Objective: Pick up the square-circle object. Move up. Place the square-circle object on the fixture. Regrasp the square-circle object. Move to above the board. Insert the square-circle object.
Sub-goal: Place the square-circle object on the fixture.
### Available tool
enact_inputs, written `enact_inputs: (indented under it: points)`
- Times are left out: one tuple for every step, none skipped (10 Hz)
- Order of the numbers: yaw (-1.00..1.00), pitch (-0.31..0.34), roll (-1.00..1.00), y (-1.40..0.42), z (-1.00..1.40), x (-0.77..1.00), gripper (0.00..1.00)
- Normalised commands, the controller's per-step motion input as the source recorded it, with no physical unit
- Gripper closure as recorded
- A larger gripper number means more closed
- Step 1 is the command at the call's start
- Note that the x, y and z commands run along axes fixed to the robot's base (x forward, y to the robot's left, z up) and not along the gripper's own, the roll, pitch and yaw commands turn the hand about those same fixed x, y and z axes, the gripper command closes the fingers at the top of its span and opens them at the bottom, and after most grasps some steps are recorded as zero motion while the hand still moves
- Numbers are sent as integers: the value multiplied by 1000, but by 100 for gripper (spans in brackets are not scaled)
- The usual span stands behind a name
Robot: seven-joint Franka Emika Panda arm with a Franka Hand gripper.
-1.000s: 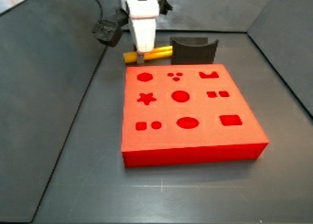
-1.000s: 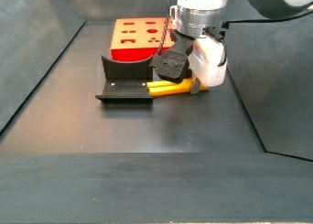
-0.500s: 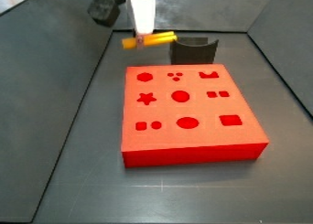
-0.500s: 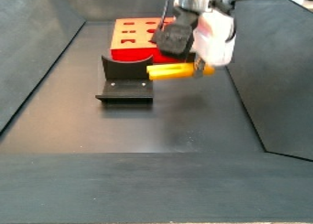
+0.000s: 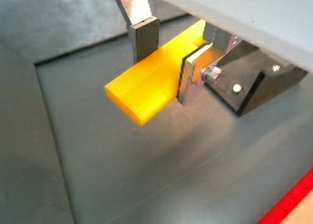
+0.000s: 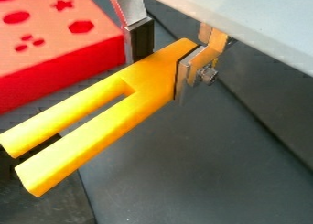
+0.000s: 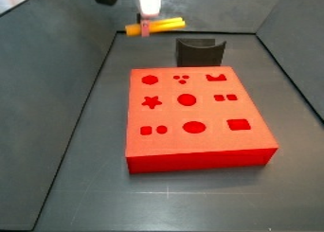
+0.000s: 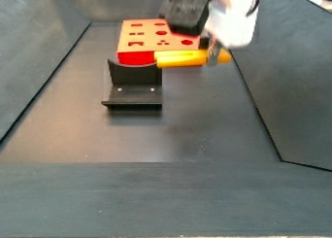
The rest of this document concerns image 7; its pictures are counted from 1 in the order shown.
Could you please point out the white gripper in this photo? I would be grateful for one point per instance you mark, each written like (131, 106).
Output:
(148, 9)

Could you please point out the yellow square-circle peg object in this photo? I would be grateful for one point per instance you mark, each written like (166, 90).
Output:
(156, 26)

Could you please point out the red fixture block with holes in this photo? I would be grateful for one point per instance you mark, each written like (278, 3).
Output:
(193, 121)

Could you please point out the black curved holder stand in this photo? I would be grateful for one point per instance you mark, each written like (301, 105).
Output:
(198, 52)

